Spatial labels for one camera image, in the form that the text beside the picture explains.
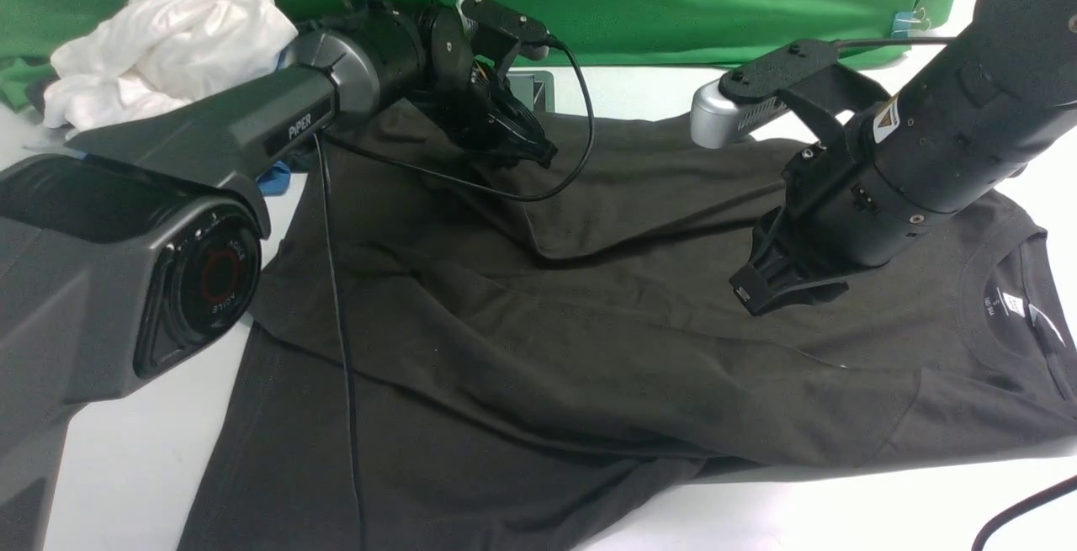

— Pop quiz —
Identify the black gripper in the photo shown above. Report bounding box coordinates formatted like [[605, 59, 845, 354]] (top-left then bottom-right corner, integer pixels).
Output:
[[412, 60, 558, 168], [729, 140, 926, 316]]

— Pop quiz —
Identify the dark gray long-sleeved shirt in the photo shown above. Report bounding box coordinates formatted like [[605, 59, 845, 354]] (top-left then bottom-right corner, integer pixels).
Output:
[[178, 115, 1074, 550]]

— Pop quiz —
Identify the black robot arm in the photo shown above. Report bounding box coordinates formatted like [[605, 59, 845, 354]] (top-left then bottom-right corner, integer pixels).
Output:
[[719, 0, 1076, 315]]

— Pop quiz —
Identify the gray robot arm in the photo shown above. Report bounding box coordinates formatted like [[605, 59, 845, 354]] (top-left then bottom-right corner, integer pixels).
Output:
[[1, 0, 555, 550]]

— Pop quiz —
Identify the blue binder clip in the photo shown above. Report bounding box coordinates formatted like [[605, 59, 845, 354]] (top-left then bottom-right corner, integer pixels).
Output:
[[889, 8, 931, 39]]

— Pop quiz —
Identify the blue crumpled garment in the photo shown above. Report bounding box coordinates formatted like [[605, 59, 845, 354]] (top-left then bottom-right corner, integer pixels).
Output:
[[257, 161, 292, 197]]

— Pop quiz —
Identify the white crumpled garment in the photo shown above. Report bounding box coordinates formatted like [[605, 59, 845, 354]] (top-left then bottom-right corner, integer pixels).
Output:
[[42, 0, 299, 133]]

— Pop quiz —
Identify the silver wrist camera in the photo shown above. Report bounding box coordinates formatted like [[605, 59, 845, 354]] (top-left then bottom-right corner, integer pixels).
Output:
[[454, 0, 554, 65], [689, 80, 788, 150]]

